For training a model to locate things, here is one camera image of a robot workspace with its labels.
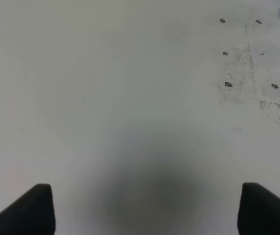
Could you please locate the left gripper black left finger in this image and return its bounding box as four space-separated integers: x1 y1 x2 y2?
0 184 56 235

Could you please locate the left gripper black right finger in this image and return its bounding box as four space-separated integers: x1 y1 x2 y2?
237 183 280 235

